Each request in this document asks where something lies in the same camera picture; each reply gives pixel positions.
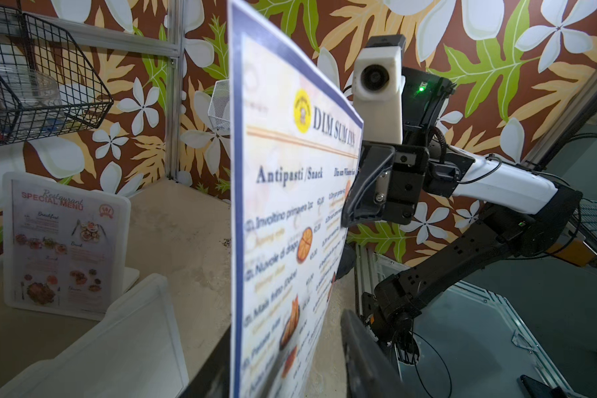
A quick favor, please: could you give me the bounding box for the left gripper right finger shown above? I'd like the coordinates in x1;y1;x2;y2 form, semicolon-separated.
340;309;411;398

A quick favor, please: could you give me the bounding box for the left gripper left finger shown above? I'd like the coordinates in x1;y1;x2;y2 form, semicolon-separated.
179;327;232;398

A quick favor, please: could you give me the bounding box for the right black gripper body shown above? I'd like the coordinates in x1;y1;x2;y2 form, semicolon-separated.
341;141;430;228

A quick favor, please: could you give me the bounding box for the blue bordered menu sheet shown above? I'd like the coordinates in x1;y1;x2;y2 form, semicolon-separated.
227;1;363;397

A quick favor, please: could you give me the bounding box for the pink restaurant special menu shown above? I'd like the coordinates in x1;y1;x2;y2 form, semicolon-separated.
11;180;121;314

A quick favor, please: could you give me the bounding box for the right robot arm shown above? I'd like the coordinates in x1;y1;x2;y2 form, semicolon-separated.
342;67;582;350

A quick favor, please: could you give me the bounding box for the black smartphone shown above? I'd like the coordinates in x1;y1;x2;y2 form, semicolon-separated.
518;375;569;398

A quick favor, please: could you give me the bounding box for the white mesh basket right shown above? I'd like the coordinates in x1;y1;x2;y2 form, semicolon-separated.
208;80;231;135

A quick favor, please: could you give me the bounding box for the black wire rack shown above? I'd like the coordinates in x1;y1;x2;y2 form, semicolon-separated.
0;5;114;146

